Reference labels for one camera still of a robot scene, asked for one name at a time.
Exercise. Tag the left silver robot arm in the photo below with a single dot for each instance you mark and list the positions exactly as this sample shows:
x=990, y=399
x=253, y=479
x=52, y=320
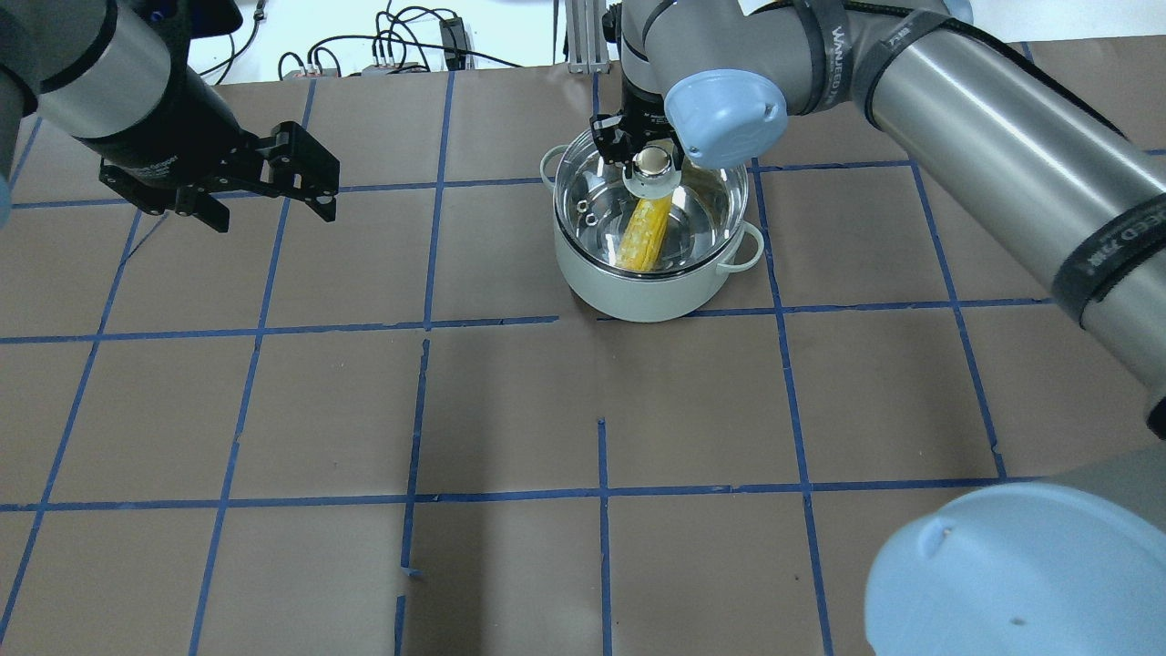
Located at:
x=115, y=76

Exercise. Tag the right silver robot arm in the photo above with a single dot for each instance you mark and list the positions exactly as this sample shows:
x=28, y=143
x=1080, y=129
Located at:
x=1065, y=565

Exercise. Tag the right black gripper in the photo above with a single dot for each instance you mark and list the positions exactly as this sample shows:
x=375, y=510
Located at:
x=640, y=98

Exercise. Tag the black power adapter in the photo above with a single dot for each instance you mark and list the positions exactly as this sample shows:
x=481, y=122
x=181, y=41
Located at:
x=455, y=43

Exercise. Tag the yellow corn cob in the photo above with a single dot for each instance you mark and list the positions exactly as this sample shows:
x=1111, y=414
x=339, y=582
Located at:
x=642, y=240

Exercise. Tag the aluminium frame post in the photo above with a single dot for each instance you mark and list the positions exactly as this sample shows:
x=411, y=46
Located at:
x=587, y=46

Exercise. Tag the glass pot lid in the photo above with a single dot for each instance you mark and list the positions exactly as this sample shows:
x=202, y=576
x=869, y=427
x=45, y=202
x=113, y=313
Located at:
x=689, y=223

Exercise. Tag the white pot with steel rim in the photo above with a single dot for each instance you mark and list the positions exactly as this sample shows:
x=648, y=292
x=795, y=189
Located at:
x=658, y=300

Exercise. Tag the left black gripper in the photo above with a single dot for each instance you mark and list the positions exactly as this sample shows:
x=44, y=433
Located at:
x=179, y=117

